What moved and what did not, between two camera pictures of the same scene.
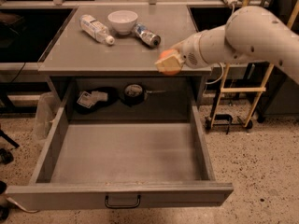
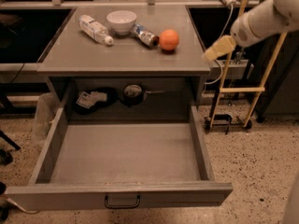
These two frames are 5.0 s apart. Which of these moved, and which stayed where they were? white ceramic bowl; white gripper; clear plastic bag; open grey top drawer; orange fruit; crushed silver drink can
Moved: white gripper; orange fruit
Stayed: open grey top drawer; white ceramic bowl; crushed silver drink can; clear plastic bag
